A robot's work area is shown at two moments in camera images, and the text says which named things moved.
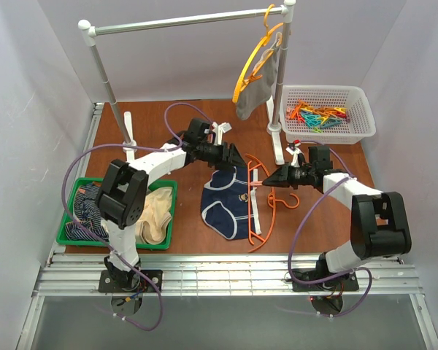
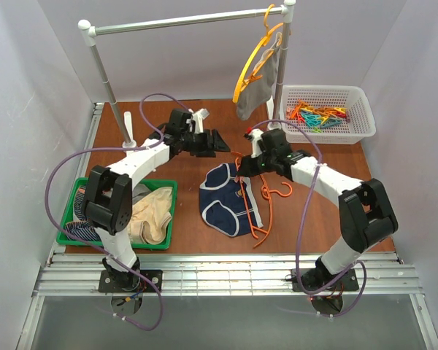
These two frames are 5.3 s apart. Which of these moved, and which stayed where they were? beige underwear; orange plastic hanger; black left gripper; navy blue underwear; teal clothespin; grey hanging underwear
Moved: orange plastic hanger; black left gripper
Stayed: navy blue underwear; teal clothespin; beige underwear; grey hanging underwear
